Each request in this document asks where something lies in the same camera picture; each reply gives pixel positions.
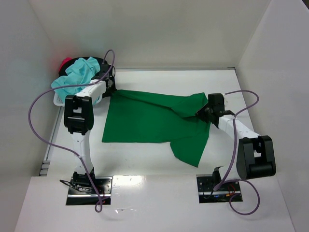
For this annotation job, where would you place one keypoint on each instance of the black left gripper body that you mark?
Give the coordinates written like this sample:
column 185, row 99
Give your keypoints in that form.
column 110, row 87

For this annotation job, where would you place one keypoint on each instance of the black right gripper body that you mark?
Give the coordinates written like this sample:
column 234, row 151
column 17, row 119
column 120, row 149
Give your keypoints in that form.
column 204, row 113

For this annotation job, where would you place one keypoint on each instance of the green t shirt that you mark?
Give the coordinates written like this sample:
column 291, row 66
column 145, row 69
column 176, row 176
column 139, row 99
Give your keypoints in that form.
column 143, row 117

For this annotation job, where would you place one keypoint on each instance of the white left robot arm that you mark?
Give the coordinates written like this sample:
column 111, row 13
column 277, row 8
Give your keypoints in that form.
column 79, row 120

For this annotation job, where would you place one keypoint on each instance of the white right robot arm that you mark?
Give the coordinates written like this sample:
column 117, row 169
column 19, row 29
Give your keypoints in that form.
column 253, row 154

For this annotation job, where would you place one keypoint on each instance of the black t shirt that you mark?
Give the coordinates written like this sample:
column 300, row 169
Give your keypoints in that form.
column 94, row 79

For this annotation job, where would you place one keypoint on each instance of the light blue t shirt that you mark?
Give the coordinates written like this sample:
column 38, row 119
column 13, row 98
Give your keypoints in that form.
column 79, row 73

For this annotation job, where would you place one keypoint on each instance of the pink red t shirt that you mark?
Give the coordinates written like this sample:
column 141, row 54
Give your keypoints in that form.
column 64, row 61

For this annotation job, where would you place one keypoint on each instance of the white plastic laundry basket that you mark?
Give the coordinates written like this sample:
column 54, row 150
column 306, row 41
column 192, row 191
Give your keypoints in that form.
column 58, row 102

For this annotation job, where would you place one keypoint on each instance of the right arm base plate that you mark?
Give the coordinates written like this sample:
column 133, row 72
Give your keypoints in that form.
column 223, row 195

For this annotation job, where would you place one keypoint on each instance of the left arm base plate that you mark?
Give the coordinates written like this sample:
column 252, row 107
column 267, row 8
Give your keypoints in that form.
column 84, row 194

